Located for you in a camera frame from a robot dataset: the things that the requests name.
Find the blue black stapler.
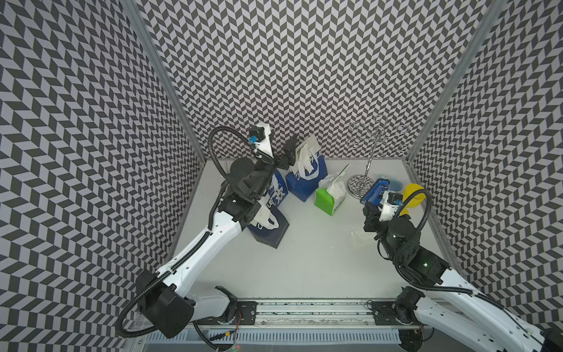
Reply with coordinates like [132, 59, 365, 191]
[360, 179, 389, 206]

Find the royal blue tote bag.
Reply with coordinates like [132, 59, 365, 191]
[285, 134, 328, 202]

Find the blue cream tote bag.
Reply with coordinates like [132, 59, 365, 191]
[267, 170, 289, 208]

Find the navy tote bag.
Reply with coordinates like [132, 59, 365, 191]
[248, 205, 290, 249]

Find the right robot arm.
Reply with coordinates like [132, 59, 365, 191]
[361, 189, 562, 351]

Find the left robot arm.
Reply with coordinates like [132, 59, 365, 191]
[114, 123, 299, 338]

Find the chrome mug tree stand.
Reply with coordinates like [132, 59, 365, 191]
[347, 114, 389, 200]

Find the light blue ceramic mug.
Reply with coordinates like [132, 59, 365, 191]
[378, 175, 403, 192]

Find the yellow plastic goblet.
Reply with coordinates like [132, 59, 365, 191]
[399, 183, 427, 216]

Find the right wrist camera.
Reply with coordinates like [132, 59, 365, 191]
[379, 191, 403, 221]

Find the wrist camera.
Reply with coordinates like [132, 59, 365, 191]
[379, 191, 403, 221]
[248, 123, 274, 160]

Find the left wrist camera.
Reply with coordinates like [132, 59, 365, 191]
[248, 123, 274, 160]

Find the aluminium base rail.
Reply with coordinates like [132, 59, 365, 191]
[197, 299, 435, 351]

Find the aluminium corner post left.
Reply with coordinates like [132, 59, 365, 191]
[120, 0, 206, 164]

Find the aluminium corner post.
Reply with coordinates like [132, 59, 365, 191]
[120, 0, 206, 164]
[406, 0, 508, 165]

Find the aluminium corner post right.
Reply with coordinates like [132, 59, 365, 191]
[406, 0, 508, 165]

